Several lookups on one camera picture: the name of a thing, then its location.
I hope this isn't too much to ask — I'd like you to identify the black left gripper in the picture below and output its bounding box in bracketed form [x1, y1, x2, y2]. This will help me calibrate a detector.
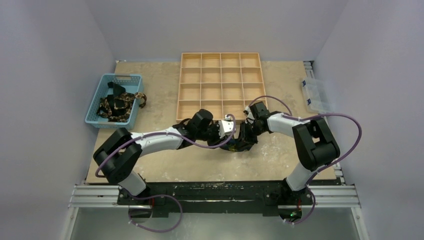
[195, 120, 227, 149]

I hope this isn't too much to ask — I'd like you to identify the blue floral tie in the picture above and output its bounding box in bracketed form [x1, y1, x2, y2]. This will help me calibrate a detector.
[220, 136, 258, 152]

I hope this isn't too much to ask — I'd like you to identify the wooden compartment tray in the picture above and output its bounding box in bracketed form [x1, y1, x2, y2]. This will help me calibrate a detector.
[176, 52, 268, 123]

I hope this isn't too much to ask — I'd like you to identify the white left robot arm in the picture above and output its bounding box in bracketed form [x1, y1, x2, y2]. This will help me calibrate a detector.
[93, 109, 236, 205]

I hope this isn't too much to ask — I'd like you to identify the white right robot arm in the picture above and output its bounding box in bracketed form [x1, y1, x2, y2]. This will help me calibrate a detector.
[236, 101, 341, 204]

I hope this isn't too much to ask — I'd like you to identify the clear plastic box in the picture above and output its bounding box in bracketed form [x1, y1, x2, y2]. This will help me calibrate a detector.
[300, 77, 334, 114]

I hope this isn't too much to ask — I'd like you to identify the blue plastic basket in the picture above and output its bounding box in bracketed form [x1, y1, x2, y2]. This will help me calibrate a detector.
[85, 73, 147, 130]

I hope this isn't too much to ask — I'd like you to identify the leopard print tie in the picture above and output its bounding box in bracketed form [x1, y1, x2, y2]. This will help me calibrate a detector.
[96, 92, 147, 123]

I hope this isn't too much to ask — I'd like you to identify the black tie in basket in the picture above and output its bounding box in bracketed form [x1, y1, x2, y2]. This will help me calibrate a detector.
[106, 81, 126, 110]

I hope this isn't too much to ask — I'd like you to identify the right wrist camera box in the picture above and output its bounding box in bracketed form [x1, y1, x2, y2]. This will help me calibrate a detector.
[243, 106, 255, 121]

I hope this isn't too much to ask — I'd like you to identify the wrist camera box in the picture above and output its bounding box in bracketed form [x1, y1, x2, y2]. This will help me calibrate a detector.
[243, 106, 255, 121]
[218, 113, 236, 138]

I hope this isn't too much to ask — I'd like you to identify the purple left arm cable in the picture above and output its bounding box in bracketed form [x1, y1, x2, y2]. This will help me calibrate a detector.
[95, 113, 237, 179]

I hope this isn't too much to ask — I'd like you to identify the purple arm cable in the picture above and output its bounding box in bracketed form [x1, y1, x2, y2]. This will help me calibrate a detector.
[95, 113, 237, 179]
[248, 95, 363, 225]

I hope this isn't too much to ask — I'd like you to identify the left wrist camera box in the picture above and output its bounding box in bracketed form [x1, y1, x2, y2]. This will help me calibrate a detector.
[218, 113, 236, 138]

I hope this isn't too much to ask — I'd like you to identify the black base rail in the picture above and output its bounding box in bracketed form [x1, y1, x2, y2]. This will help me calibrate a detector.
[117, 180, 314, 221]

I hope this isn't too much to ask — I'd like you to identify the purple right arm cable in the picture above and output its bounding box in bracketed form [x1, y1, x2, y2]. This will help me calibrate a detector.
[248, 95, 363, 225]

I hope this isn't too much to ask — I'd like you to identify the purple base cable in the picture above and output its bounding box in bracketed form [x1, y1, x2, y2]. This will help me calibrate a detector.
[127, 194, 184, 233]

